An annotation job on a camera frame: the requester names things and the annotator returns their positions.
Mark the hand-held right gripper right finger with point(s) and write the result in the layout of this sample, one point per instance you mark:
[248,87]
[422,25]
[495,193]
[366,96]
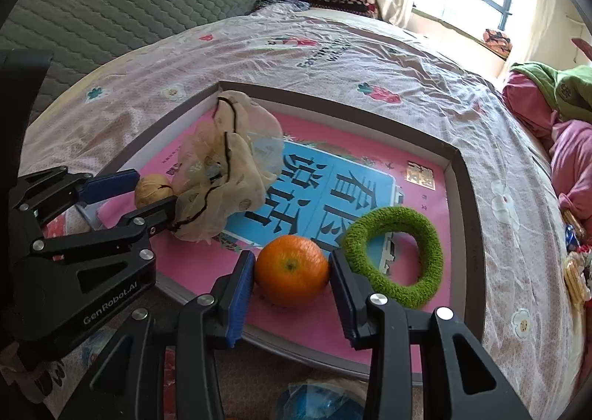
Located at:
[342,295]

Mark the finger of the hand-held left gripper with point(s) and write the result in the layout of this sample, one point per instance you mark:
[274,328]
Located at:
[148,219]
[111,184]

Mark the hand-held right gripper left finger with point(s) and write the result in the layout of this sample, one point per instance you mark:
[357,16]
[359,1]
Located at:
[240,299]

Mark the walnut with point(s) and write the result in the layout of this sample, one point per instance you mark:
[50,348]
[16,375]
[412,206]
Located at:
[152,188]

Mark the orange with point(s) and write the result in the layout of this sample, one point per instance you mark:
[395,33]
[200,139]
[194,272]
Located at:
[292,269]

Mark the egg toy packet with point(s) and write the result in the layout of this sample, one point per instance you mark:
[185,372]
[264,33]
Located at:
[323,401]

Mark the grey shallow cardboard box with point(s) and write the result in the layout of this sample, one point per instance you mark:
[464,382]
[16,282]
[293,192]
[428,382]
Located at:
[351,112]

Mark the pink and blue book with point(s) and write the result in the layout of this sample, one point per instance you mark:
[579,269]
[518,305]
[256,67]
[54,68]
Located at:
[416,195]

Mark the yellow cracker packet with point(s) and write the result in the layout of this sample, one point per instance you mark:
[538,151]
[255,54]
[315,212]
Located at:
[576,276]

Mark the blue wrapped candy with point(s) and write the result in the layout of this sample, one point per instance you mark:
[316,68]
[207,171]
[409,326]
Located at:
[574,236]

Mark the orange snack packet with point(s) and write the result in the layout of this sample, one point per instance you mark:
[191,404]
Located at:
[569,215]

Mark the dark patterned cloth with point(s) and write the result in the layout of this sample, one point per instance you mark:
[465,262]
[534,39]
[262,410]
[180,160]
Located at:
[277,6]

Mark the pile of pink green quilts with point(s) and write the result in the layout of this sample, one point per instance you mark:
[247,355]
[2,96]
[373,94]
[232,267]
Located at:
[573,151]

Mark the dark patterned folded blanket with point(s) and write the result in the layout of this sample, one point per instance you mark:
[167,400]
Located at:
[333,1]

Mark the patterned bag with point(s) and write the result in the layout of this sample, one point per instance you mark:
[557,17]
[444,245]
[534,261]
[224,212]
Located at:
[497,40]

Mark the green quilt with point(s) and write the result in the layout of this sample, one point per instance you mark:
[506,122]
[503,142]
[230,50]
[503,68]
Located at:
[564,87]

